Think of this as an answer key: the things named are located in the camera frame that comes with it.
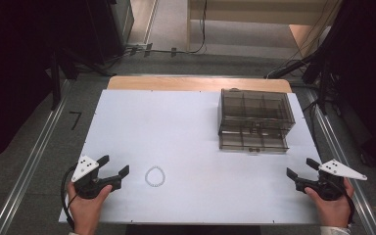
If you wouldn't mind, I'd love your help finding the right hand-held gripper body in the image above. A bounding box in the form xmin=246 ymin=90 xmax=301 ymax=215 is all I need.
xmin=295 ymin=159 xmax=368 ymax=202

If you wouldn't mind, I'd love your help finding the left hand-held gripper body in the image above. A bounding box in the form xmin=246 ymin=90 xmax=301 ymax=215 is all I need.
xmin=70 ymin=155 xmax=123 ymax=200

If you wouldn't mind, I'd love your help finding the white bead bracelet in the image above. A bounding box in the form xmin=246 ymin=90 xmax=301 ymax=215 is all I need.
xmin=144 ymin=165 xmax=166 ymax=188

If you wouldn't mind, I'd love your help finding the smoky transparent drawer organizer box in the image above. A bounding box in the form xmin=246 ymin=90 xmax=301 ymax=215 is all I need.
xmin=217 ymin=87 xmax=297 ymax=154

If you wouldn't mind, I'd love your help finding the person's right hand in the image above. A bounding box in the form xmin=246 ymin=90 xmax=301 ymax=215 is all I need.
xmin=304 ymin=177 xmax=355 ymax=229

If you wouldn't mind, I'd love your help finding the person's left hand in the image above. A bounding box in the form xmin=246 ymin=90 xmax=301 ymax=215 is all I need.
xmin=67 ymin=181 xmax=114 ymax=235

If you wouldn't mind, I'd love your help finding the white table cover sheet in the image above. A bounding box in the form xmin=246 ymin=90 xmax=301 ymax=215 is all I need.
xmin=58 ymin=89 xmax=323 ymax=226

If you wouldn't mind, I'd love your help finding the black tripod stand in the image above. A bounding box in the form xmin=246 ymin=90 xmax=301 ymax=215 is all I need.
xmin=264 ymin=48 xmax=344 ymax=116

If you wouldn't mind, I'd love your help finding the dark cabinet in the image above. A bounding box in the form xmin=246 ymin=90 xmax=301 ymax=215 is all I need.
xmin=77 ymin=0 xmax=135 ymax=65

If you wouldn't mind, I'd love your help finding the beige shelf unit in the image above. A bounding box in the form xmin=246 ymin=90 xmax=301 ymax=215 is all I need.
xmin=186 ymin=0 xmax=341 ymax=60

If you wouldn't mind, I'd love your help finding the metal floor rail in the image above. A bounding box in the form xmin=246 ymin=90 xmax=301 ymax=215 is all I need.
xmin=306 ymin=89 xmax=376 ymax=235
xmin=0 ymin=79 xmax=73 ymax=235

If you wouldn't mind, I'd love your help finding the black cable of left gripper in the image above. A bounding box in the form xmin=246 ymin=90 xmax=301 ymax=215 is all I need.
xmin=60 ymin=164 xmax=79 ymax=230

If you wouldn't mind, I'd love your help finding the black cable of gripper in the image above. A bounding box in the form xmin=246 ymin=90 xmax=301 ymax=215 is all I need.
xmin=329 ymin=178 xmax=356 ymax=225
xmin=60 ymin=164 xmax=79 ymax=230

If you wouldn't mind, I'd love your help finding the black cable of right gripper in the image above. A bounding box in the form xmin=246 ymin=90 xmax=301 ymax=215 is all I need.
xmin=329 ymin=178 xmax=356 ymax=225

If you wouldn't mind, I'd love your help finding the black floor cable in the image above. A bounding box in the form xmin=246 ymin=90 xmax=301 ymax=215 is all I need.
xmin=104 ymin=0 xmax=210 ymax=67

